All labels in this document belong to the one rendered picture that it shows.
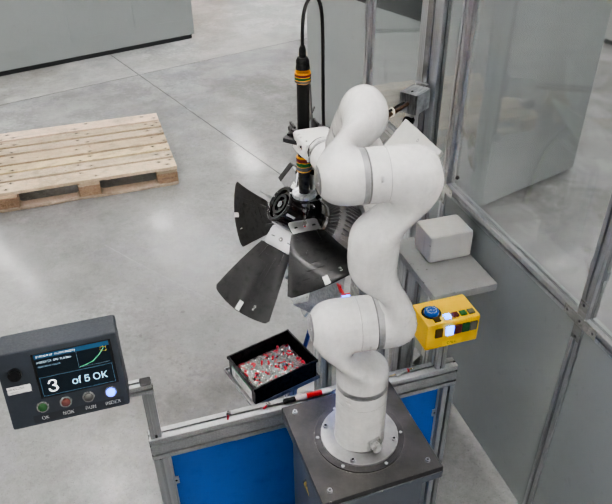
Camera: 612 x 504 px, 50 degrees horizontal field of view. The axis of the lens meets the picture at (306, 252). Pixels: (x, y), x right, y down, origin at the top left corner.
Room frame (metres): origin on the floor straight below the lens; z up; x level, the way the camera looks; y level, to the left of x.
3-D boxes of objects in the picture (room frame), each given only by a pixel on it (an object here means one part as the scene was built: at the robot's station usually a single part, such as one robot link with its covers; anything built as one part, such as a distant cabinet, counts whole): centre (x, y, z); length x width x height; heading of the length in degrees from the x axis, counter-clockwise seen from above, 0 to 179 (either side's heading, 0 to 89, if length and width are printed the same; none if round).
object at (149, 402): (1.17, 0.40, 0.96); 0.03 x 0.03 x 0.20; 17
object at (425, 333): (1.41, -0.39, 1.02); 0.16 x 0.10 x 0.11; 107
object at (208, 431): (1.30, -0.01, 0.82); 0.90 x 0.04 x 0.08; 107
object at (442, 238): (2.02, -0.50, 0.92); 0.17 x 0.16 x 0.11; 107
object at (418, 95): (2.16, -0.38, 1.39); 0.10 x 0.07 x 0.09; 142
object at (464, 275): (1.94, -0.49, 0.85); 0.36 x 0.24 x 0.03; 17
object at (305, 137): (1.57, -0.03, 1.51); 0.11 x 0.10 x 0.07; 17
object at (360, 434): (1.08, -0.13, 1.04); 0.19 x 0.19 x 0.18
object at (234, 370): (1.43, 0.10, 0.85); 0.22 x 0.17 x 0.07; 123
